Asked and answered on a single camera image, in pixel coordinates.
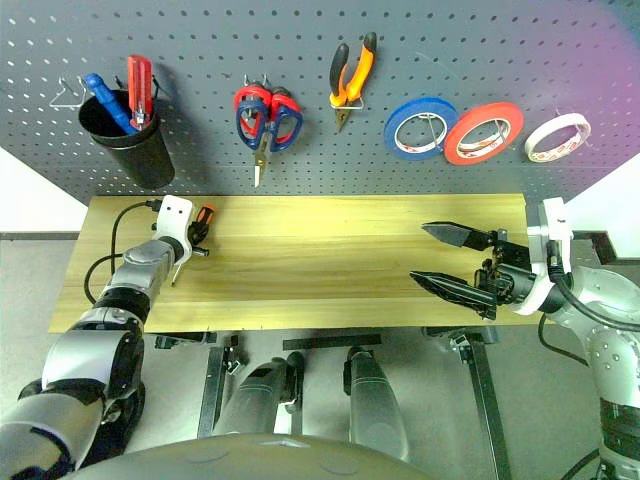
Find red utility knife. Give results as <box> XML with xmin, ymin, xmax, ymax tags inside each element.
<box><xmin>127</xmin><ymin>53</ymin><xmax>155</xmax><ymax>132</ymax></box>

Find red tape roll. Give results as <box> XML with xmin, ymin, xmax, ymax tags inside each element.
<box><xmin>443</xmin><ymin>101</ymin><xmax>525</xmax><ymax>167</ymax></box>

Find black table crossbar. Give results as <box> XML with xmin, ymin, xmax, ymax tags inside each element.
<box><xmin>282</xmin><ymin>334</ymin><xmax>383</xmax><ymax>352</ymax></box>

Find grey perforated pegboard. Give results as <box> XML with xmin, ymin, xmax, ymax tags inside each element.
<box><xmin>0</xmin><ymin>0</ymin><xmax>640</xmax><ymax>197</ymax></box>

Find orange black screwdriver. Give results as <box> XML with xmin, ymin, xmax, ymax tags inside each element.
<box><xmin>171</xmin><ymin>202</ymin><xmax>216</xmax><ymax>288</ymax></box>

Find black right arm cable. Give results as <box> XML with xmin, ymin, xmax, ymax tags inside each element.
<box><xmin>537</xmin><ymin>239</ymin><xmax>640</xmax><ymax>366</ymax></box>

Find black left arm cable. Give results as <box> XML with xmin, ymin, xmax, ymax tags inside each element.
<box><xmin>83</xmin><ymin>199</ymin><xmax>164</xmax><ymax>304</ymax></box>

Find black table leg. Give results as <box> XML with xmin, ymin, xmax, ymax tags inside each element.
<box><xmin>197</xmin><ymin>343</ymin><xmax>227</xmax><ymax>441</ymax></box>
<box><xmin>467</xmin><ymin>329</ymin><xmax>515</xmax><ymax>480</ymax></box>

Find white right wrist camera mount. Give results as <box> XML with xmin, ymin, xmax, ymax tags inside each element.
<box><xmin>509</xmin><ymin>197</ymin><xmax>575</xmax><ymax>317</ymax></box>

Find grey curved housing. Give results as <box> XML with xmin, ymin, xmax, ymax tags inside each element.
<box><xmin>64</xmin><ymin>432</ymin><xmax>432</xmax><ymax>480</ymax></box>

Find black metal cup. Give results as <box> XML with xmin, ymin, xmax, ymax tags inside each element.
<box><xmin>77</xmin><ymin>89</ymin><xmax>176</xmax><ymax>190</ymax></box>

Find blue tape roll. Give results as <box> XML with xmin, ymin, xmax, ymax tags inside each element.
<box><xmin>383</xmin><ymin>97</ymin><xmax>460</xmax><ymax>162</ymax></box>

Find orange black needle-nose pliers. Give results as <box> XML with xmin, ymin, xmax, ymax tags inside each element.
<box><xmin>328</xmin><ymin>31</ymin><xmax>379</xmax><ymax>134</ymax></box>

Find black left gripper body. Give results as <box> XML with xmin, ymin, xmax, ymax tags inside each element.
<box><xmin>187</xmin><ymin>222</ymin><xmax>211</xmax><ymax>257</ymax></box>

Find empty wire hook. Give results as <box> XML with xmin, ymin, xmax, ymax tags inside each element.
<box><xmin>48</xmin><ymin>75</ymin><xmax>89</xmax><ymax>109</ymax></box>

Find dark grey rounded shape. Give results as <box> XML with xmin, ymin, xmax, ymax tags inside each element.
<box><xmin>213</xmin><ymin>351</ymin><xmax>306</xmax><ymax>437</ymax></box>
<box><xmin>342</xmin><ymin>346</ymin><xmax>412</xmax><ymax>464</ymax></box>

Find metal tape hook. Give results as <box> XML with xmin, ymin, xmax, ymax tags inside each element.
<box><xmin>552</xmin><ymin>105</ymin><xmax>599</xmax><ymax>151</ymax></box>
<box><xmin>418</xmin><ymin>113</ymin><xmax>445</xmax><ymax>154</ymax></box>
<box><xmin>492</xmin><ymin>119</ymin><xmax>516</xmax><ymax>151</ymax></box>

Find red handled scissors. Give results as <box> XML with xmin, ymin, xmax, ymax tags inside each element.
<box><xmin>232</xmin><ymin>84</ymin><xmax>302</xmax><ymax>122</ymax></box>

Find blue handled scissors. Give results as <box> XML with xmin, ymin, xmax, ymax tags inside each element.
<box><xmin>236</xmin><ymin>97</ymin><xmax>305</xmax><ymax>189</ymax></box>

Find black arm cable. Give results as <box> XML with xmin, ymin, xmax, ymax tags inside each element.
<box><xmin>537</xmin><ymin>239</ymin><xmax>640</xmax><ymax>366</ymax></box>
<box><xmin>83</xmin><ymin>199</ymin><xmax>164</xmax><ymax>304</ymax></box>

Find white tape roll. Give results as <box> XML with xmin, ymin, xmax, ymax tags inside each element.
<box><xmin>523</xmin><ymin>112</ymin><xmax>593</xmax><ymax>164</ymax></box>

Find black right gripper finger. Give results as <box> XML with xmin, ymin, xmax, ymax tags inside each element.
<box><xmin>408</xmin><ymin>269</ymin><xmax>500</xmax><ymax>322</ymax></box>
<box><xmin>421</xmin><ymin>221</ymin><xmax>499</xmax><ymax>251</ymax></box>

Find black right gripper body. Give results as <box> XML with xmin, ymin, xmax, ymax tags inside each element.
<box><xmin>473</xmin><ymin>227</ymin><xmax>540</xmax><ymax>307</ymax></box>

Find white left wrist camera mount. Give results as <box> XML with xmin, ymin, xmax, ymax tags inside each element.
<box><xmin>151</xmin><ymin>195</ymin><xmax>195</xmax><ymax>266</ymax></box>

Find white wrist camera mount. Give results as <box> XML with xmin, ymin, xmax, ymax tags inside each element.
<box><xmin>151</xmin><ymin>195</ymin><xmax>195</xmax><ymax>266</ymax></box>
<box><xmin>509</xmin><ymin>197</ymin><xmax>575</xmax><ymax>317</ymax></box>

